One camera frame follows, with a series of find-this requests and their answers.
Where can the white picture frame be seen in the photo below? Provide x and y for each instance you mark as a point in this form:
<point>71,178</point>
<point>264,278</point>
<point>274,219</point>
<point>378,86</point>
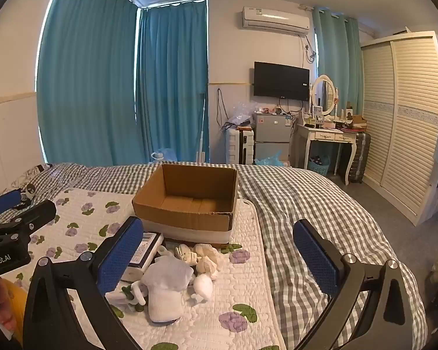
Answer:
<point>317,111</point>

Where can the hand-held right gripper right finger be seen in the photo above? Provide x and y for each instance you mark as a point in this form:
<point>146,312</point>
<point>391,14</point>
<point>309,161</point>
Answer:
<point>315,259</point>

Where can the white plastic drawer unit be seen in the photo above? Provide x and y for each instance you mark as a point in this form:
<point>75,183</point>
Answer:
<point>233,146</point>

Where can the grey patterned pillow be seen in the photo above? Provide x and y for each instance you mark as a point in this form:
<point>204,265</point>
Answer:
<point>29,175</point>

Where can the beige striped sock bundle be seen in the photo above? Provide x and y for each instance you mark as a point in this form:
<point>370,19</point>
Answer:
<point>187,255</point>

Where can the wide teal curtain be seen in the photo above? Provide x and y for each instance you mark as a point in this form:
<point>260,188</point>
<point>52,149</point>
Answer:
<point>87,80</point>

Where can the blue plastic basket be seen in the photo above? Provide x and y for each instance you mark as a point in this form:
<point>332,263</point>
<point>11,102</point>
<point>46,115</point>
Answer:
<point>318,166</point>

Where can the brown cardboard box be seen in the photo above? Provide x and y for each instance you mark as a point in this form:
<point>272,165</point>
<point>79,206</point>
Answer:
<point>182,220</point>

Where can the yellow cloth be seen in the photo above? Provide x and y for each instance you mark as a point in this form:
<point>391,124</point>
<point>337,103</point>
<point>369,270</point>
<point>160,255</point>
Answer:
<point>17,299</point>

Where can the white air conditioner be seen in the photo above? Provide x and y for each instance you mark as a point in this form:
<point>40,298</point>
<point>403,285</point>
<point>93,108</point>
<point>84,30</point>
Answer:
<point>275,20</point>

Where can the cream slatted wardrobe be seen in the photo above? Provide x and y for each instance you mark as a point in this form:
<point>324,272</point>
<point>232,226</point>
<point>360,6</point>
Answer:
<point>405,124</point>

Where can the light blue tissue packet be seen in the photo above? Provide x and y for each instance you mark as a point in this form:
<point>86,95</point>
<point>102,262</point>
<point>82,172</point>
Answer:
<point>148,249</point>

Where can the small white sock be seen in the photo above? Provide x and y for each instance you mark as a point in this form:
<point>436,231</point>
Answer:
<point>202,287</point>

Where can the light teal curtain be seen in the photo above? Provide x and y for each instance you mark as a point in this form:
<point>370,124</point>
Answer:
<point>335,62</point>

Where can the blue plastic bag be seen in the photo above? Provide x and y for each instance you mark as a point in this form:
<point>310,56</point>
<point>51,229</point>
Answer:
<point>272,159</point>

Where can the dark suitcase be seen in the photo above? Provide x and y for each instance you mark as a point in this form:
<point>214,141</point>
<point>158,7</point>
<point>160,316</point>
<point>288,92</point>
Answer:
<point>361,156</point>

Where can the floral quilted mat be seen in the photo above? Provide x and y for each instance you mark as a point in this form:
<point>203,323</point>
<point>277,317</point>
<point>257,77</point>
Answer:
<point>241,291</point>

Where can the white face mask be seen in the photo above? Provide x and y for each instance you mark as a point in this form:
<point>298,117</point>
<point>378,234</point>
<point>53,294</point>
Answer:
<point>162,252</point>
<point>118,297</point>

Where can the white oval mirror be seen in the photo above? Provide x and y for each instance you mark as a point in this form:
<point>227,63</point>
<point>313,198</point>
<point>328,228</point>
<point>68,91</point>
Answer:
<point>326,94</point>

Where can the person's left hand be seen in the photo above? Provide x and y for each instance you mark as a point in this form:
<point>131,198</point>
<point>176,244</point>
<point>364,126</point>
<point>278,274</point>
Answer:
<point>2,297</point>

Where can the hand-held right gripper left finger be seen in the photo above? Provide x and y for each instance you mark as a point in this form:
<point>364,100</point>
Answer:
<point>119,257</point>

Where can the small brown box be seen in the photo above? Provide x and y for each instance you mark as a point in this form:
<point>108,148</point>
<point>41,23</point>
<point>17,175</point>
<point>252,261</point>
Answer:
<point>359,119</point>

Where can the white standing pole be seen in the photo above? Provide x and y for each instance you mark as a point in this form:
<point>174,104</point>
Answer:
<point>202,131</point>

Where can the clear plastic bag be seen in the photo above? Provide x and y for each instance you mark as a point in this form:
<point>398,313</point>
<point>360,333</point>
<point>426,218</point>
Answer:
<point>242,113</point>

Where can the black wall television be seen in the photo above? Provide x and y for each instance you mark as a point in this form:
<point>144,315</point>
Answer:
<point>281,80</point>

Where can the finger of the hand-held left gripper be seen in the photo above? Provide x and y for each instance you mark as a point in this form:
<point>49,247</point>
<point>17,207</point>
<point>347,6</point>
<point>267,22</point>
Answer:
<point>34,217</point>
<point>3,199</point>

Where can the narrow teal curtain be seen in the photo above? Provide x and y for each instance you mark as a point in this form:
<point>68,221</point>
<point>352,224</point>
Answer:
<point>171,80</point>

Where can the white dressing table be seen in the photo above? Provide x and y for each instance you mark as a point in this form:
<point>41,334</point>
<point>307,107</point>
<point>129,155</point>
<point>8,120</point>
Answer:
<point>328,136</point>

